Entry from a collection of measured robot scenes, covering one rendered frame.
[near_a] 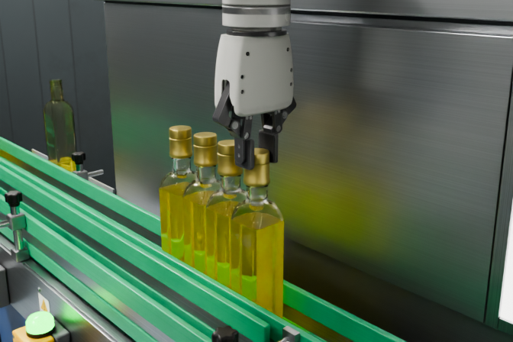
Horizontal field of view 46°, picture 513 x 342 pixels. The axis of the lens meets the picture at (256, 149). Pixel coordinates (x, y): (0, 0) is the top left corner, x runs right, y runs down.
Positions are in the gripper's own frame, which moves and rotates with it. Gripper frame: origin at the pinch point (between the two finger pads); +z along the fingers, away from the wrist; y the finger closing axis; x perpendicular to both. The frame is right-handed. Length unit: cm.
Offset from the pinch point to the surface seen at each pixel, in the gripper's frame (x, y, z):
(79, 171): -64, -5, 19
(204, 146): -10.3, 0.8, 1.6
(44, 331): -29.4, 19.2, 32.9
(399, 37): 12.6, -12.2, -14.7
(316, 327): 8.1, -3.7, 24.1
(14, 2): -279, -76, -9
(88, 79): -250, -101, 32
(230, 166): -4.3, 1.0, 3.2
